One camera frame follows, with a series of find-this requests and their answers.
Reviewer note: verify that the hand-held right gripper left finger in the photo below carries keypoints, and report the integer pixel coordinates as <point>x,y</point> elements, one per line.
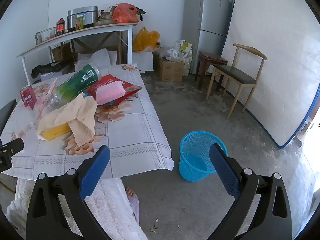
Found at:
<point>95,172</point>

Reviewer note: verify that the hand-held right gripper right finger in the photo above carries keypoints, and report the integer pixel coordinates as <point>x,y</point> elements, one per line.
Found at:
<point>223,172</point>

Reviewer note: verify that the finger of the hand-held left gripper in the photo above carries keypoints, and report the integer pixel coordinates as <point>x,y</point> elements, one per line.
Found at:
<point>13,146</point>

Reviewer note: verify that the blue plastic basket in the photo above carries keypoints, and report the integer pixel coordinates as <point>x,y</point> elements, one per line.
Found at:
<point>192,165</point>

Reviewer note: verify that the yellow box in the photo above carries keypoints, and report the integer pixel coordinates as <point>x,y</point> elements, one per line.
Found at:
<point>56,131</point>

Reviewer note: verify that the red milk can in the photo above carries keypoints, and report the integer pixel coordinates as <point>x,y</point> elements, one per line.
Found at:
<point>27,98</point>

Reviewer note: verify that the clear red-printed plastic bag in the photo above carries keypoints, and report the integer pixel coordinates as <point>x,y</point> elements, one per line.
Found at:
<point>43,97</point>

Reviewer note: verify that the beige cloth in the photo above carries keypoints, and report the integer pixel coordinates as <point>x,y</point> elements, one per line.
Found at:
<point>80,115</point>

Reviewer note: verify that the pink mesh sponge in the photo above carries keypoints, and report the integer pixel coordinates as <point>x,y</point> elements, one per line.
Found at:
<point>108,93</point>

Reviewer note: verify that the green label plastic bottle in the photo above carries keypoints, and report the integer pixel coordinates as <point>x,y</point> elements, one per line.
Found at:
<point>75,82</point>

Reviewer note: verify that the red snack bag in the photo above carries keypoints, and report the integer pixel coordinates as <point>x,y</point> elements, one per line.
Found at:
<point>130,88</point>

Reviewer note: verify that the wooden chair grey seat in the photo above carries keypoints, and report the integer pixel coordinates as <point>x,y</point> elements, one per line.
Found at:
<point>7,113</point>

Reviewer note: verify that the person's foot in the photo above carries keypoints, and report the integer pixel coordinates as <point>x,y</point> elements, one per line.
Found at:
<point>130,192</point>

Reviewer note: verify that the lilac slipper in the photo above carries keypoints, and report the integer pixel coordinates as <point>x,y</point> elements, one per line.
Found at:
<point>135,208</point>

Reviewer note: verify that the black cloth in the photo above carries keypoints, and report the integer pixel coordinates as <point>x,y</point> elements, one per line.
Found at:
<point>50,67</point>

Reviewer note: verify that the wooden chair dark seat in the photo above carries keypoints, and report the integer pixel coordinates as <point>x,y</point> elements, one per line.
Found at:
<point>235,73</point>

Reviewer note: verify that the brown paper bag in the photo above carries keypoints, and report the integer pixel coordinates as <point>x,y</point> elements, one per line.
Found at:
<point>61,52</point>

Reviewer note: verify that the clear plastic container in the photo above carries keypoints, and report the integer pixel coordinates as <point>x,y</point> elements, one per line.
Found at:
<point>45,36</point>

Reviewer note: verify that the cardboard box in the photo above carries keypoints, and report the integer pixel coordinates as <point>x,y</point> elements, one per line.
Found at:
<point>170,71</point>

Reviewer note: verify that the white pillow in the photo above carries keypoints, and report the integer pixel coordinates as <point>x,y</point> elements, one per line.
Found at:
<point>100,56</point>

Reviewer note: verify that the dark wooden stool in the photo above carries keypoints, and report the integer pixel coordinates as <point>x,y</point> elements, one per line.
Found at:
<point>212,56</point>

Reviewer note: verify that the dark sauce bottle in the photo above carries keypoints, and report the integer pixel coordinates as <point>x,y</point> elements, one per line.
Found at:
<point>63,26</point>
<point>58,27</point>

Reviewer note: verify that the white desk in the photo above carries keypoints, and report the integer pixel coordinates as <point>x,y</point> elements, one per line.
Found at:
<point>75,33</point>

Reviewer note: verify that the white mattress blue trim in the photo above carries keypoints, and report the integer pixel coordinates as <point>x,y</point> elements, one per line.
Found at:
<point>275,55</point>

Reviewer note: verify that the white green sack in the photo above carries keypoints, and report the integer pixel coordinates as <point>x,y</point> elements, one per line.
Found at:
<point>185,50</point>

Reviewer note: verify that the yellow plastic bag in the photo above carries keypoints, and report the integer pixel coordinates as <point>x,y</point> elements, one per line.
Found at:
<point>145,40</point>

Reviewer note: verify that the silver rice cooker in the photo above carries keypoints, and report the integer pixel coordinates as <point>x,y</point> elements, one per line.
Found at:
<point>82,16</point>

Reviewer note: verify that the silver refrigerator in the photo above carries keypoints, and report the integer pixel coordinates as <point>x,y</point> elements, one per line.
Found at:
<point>207,17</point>

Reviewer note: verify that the orange plastic bag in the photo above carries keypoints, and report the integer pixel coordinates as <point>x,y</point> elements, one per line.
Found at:
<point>123,13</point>

